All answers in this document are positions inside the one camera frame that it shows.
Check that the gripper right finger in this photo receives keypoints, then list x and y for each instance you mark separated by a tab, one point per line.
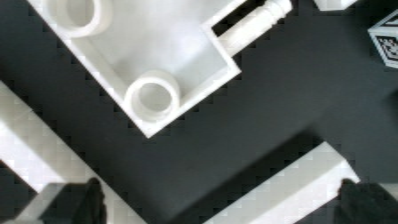
367	203

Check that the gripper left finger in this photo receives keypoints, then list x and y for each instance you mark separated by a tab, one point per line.
67	204

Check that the white chair seat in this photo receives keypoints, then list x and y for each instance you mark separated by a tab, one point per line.
152	54

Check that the white chair leg with tag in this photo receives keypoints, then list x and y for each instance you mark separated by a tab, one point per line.
383	37

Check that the white chair leg piece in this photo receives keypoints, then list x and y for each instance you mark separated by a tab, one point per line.
332	5

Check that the white U-shaped obstacle fence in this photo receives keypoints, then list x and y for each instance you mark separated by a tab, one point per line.
277	203

